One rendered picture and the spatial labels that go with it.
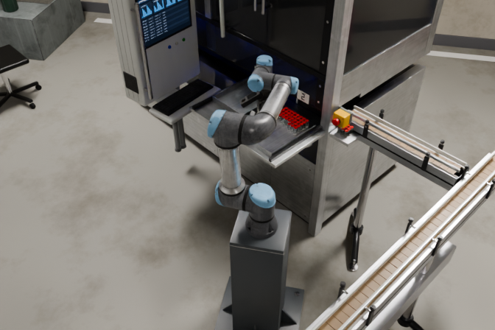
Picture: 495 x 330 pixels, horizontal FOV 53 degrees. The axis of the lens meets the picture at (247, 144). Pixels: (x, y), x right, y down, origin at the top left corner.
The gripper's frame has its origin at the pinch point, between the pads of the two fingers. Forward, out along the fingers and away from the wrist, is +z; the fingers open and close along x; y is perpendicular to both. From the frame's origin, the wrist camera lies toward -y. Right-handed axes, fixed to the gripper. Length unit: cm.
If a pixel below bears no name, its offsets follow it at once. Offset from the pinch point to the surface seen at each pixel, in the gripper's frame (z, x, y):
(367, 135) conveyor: 15, -2, 59
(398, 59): -4, 41, 89
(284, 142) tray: 17.5, 1.1, 14.2
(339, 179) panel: 66, 17, 55
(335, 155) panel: 40, 12, 48
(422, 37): -9, 54, 108
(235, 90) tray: 18, 55, -5
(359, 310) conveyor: 9, -105, 19
